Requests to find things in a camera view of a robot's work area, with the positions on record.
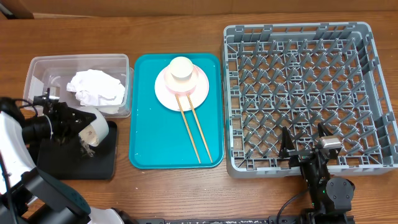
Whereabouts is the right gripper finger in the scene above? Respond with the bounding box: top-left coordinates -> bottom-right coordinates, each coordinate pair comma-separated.
280,127 -> 295,151
317,123 -> 333,138

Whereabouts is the grey bowl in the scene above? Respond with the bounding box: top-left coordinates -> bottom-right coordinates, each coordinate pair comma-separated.
78,106 -> 109,147

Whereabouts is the white napkin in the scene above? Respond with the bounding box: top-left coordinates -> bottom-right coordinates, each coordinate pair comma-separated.
66,69 -> 126,106

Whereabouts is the wooden chopstick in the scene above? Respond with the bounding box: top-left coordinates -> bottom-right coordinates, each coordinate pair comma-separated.
175,94 -> 201,164
187,94 -> 213,162

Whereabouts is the rice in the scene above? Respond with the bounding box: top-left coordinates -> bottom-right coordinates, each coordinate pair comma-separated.
78,125 -> 96,157

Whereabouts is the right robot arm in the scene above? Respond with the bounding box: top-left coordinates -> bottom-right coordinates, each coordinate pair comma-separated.
275,123 -> 355,223

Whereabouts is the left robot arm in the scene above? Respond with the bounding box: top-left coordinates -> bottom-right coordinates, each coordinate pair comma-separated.
1,91 -> 138,223

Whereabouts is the grey dishwasher rack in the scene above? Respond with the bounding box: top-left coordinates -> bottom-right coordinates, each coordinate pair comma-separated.
222,22 -> 397,178

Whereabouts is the black plastic tray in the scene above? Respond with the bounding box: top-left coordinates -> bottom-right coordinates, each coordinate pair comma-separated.
28,121 -> 118,180

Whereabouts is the clear plastic bin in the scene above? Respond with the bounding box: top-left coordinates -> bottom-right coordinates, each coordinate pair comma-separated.
23,54 -> 134,118

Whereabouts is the teal serving tray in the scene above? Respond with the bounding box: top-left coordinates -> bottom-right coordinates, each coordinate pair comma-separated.
129,53 -> 224,169

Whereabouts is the pink plate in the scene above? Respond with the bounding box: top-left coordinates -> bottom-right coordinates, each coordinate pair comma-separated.
154,65 -> 210,111

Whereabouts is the pink bowl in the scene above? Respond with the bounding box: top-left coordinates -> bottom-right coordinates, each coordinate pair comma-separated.
164,65 -> 199,93

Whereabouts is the cream cup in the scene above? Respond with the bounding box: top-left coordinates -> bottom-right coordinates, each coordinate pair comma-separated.
169,57 -> 193,80

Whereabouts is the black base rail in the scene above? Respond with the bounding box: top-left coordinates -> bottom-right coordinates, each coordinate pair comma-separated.
136,216 -> 355,224

